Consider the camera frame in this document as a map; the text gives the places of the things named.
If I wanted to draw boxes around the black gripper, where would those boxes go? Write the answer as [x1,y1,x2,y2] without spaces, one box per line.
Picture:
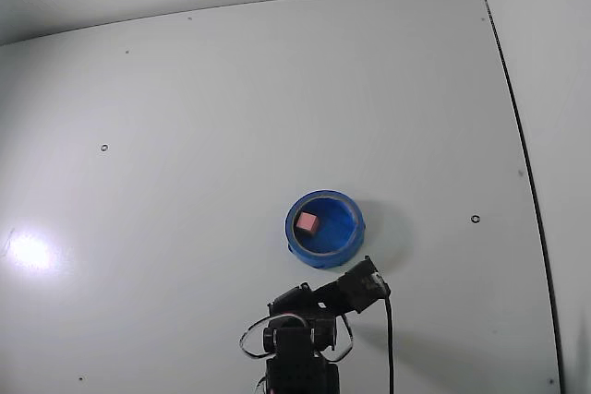
[268,279,352,321]

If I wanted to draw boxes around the small orange cube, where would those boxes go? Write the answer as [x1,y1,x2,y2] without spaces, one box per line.
[296,211,320,234]

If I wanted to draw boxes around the blue tape roll bin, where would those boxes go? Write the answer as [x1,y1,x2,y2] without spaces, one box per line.
[283,189,367,269]

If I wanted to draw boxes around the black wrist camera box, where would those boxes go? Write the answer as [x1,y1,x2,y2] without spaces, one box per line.
[338,255,392,316]

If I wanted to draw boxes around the thin servo wire loop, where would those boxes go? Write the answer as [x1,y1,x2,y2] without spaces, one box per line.
[321,313,356,364]
[237,314,279,361]

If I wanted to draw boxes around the black camera cable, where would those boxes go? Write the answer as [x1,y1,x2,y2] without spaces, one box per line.
[381,296,396,394]

